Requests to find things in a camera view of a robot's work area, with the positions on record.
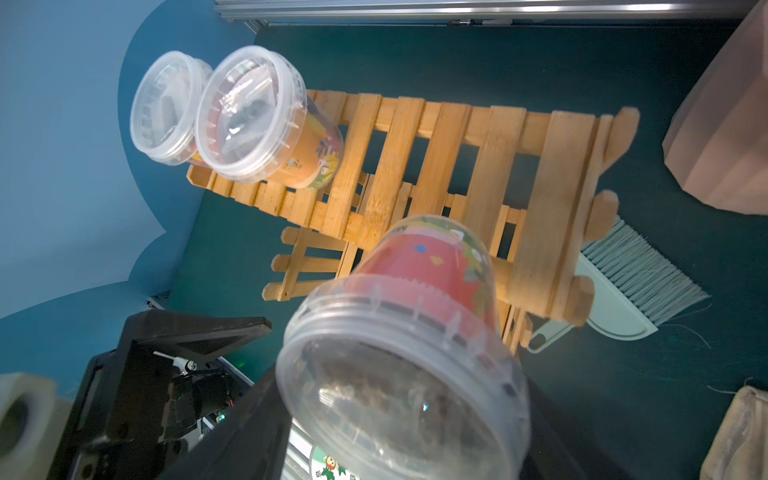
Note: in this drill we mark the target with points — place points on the large jar orange flower lid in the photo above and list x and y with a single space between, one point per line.
325 467

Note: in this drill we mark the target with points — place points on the small clear jar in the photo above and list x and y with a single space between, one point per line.
256 122
398 371
165 106

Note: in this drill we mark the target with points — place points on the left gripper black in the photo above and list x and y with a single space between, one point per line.
138 411

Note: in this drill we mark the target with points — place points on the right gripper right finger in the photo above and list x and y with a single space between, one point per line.
559 450

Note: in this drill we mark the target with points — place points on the beige work gloves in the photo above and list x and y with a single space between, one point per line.
739 449

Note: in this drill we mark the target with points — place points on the bamboo two-tier shelf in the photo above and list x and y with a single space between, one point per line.
524 182

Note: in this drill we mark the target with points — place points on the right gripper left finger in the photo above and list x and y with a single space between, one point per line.
250 443

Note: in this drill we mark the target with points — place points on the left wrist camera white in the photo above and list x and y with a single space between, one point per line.
33 419

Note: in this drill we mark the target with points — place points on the rear aluminium crossbar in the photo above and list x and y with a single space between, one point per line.
477 12

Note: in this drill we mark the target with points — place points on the pink ribbed flower pot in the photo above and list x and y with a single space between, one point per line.
716 144

